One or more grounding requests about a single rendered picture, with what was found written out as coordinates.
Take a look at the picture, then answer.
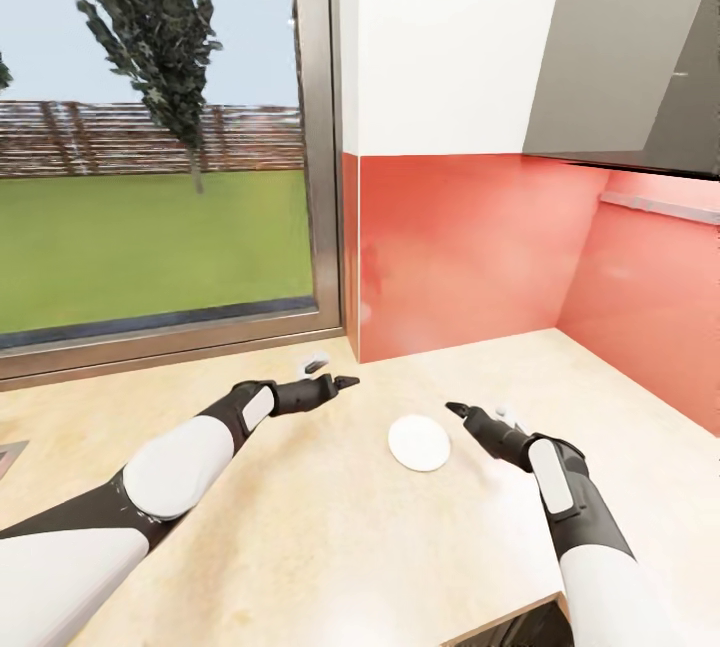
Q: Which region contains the saucer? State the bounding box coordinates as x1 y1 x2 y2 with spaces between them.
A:
388 415 451 471

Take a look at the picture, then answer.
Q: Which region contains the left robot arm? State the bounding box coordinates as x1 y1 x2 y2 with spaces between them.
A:
0 351 361 647

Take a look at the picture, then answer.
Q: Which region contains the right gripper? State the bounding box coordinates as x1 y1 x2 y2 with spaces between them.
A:
445 402 514 460

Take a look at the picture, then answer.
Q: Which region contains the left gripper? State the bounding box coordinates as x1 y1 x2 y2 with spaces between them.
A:
290 373 361 413

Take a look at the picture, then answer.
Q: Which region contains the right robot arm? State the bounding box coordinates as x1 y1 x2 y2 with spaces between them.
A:
445 402 689 647

